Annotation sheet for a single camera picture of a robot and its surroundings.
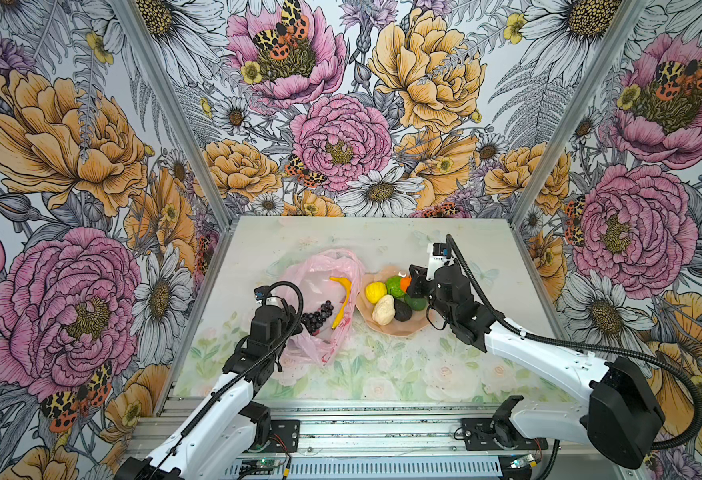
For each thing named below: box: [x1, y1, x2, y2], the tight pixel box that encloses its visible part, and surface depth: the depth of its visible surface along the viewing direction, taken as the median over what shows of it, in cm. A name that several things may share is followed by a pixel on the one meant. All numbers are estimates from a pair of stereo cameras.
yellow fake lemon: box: [365, 282, 387, 304], surface depth 96 cm
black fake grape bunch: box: [300, 300, 334, 334], surface depth 94 cm
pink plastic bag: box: [278, 248, 365, 366], surface depth 98 cm
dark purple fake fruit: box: [394, 299, 413, 322], surface depth 93 cm
